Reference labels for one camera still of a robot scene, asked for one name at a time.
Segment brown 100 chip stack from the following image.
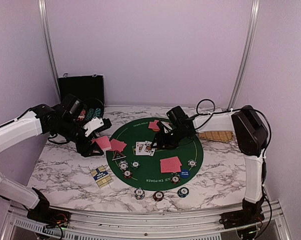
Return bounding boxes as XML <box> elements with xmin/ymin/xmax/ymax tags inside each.
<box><xmin>153</xmin><ymin>191</ymin><xmax>164</xmax><ymax>202</ymax></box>

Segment red card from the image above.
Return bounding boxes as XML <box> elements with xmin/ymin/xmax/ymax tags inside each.
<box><xmin>160</xmin><ymin>162</ymin><xmax>181</xmax><ymax>173</ymax></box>

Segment teal 50 chips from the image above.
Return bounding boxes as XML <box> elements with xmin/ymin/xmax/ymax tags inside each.
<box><xmin>130</xmin><ymin>160</ymin><xmax>141</xmax><ymax>169</ymax></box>

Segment blue texas holdem card box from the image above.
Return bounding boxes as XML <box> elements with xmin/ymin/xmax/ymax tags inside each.
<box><xmin>90</xmin><ymin>166</ymin><xmax>112</xmax><ymax>188</ymax></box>

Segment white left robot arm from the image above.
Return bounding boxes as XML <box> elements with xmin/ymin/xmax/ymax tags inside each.
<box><xmin>0</xmin><ymin>94</ymin><xmax>109</xmax><ymax>223</ymax></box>

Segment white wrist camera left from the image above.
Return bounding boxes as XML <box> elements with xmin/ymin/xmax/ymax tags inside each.
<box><xmin>83</xmin><ymin>117</ymin><xmax>104</xmax><ymax>137</ymax></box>

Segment red backed card deck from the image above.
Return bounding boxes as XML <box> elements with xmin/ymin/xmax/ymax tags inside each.
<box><xmin>92</xmin><ymin>136</ymin><xmax>112</xmax><ymax>151</ymax></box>

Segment blue small blind button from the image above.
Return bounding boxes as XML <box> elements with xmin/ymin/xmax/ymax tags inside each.
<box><xmin>179</xmin><ymin>169</ymin><xmax>190</xmax><ymax>179</ymax></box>

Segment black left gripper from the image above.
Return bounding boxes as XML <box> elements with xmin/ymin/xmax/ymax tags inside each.
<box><xmin>52</xmin><ymin>117</ymin><xmax>104</xmax><ymax>157</ymax></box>

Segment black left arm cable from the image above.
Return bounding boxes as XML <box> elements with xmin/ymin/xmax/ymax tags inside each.
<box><xmin>82</xmin><ymin>97</ymin><xmax>106</xmax><ymax>121</ymax></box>

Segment green round poker mat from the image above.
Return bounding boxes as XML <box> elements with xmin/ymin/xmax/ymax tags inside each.
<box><xmin>105</xmin><ymin>117</ymin><xmax>204</xmax><ymax>191</ymax></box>

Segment black triangular all-in marker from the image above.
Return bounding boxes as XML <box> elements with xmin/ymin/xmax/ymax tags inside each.
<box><xmin>112</xmin><ymin>150</ymin><xmax>127</xmax><ymax>161</ymax></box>

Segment blue tan 10 chip stack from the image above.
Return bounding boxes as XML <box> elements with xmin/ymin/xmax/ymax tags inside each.
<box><xmin>134</xmin><ymin>187</ymin><xmax>145</xmax><ymax>200</ymax></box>

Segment blue white chip mat edge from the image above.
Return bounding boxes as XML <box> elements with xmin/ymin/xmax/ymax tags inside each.
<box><xmin>187</xmin><ymin>159</ymin><xmax>197</xmax><ymax>168</ymax></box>

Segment king of diamonds card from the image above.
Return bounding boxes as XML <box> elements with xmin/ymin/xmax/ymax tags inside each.
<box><xmin>135</xmin><ymin>141</ymin><xmax>145</xmax><ymax>156</ymax></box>

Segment black poker chip case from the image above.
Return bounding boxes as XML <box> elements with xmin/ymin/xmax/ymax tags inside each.
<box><xmin>58</xmin><ymin>74</ymin><xmax>105</xmax><ymax>111</ymax></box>

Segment red card being dealt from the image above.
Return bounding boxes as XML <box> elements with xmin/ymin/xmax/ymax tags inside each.
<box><xmin>160</xmin><ymin>156</ymin><xmax>182</xmax><ymax>166</ymax></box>

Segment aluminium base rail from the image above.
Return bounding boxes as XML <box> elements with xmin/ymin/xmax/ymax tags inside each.
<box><xmin>0</xmin><ymin>200</ymin><xmax>292</xmax><ymax>240</ymax></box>

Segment aluminium frame post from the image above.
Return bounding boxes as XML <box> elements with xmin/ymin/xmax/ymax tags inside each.
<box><xmin>227</xmin><ymin>0</ymin><xmax>261</xmax><ymax>110</ymax></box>
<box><xmin>37</xmin><ymin>0</ymin><xmax>60</xmax><ymax>83</ymax></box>

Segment teal 50 chip row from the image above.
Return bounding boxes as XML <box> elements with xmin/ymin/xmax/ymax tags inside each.
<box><xmin>92</xmin><ymin>108</ymin><xmax>102</xmax><ymax>119</ymax></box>

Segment dark green chip row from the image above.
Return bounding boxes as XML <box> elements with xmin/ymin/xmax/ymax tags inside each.
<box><xmin>85</xmin><ymin>108</ymin><xmax>95</xmax><ymax>121</ymax></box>

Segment teal 50 chip stack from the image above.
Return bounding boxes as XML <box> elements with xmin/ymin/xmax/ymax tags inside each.
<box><xmin>177</xmin><ymin>187</ymin><xmax>190</xmax><ymax>198</ymax></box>

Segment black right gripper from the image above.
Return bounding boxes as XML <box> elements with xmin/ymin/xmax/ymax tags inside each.
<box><xmin>151</xmin><ymin>126</ymin><xmax>189</xmax><ymax>150</ymax></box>

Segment blue tan chips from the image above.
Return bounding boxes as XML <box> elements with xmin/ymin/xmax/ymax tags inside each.
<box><xmin>118</xmin><ymin>160</ymin><xmax>129</xmax><ymax>171</ymax></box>

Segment left aluminium frame post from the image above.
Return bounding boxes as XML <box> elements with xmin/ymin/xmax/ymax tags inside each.
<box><xmin>37</xmin><ymin>0</ymin><xmax>60</xmax><ymax>83</ymax></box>

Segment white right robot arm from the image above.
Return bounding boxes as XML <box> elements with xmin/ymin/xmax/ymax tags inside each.
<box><xmin>151</xmin><ymin>105</ymin><xmax>271</xmax><ymax>224</ymax></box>

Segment brown 100 chips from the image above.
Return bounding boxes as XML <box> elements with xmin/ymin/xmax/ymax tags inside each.
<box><xmin>123</xmin><ymin>169</ymin><xmax>133</xmax><ymax>179</ymax></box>

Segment right aluminium frame post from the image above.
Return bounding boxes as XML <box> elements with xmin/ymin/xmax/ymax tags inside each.
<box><xmin>227</xmin><ymin>0</ymin><xmax>261</xmax><ymax>110</ymax></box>

